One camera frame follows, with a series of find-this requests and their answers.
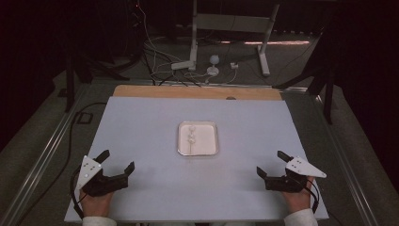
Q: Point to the white square tray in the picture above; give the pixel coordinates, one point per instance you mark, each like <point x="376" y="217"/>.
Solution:
<point x="205" y="139"/>

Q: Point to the black stand with angled legs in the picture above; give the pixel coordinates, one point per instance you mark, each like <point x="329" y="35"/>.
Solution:
<point x="327" y="94"/>

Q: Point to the black tripod stand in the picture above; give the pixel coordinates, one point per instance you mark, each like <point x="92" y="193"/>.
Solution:
<point x="69" y="84"/>

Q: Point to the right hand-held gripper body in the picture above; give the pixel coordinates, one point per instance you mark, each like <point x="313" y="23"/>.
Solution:
<point x="285" y="183"/>

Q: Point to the small white plug adapter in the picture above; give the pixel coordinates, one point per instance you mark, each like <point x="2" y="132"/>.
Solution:
<point x="234" y="65"/>

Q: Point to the white power strip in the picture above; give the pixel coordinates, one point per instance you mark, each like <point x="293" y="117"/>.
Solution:
<point x="182" y="65"/>

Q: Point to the white metal stand frame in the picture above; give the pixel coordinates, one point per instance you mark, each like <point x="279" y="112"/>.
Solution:
<point x="232" y="22"/>

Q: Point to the thin wooden skewer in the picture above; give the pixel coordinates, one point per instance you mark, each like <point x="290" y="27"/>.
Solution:
<point x="190" y="149"/>

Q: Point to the pale blue table mat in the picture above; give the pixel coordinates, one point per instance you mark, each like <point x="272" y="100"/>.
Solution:
<point x="141" y="125"/>

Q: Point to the small white ball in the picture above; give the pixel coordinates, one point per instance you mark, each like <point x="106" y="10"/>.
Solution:
<point x="190" y="128"/>
<point x="191" y="137"/>
<point x="191" y="142"/>

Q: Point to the person's right hand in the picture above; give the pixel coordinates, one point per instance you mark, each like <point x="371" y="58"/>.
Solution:
<point x="296" y="201"/>

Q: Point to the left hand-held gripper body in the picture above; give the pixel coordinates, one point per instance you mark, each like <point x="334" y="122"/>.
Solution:
<point x="103" y="183"/>

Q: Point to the person's left hand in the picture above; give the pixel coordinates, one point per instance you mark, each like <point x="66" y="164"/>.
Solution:
<point x="95" y="205"/>

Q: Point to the white round device on base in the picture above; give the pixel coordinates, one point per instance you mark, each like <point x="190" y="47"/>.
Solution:
<point x="213" y="66"/>

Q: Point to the metal floor rail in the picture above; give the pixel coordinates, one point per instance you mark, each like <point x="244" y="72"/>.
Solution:
<point x="345" y="157"/>
<point x="37" y="169"/>

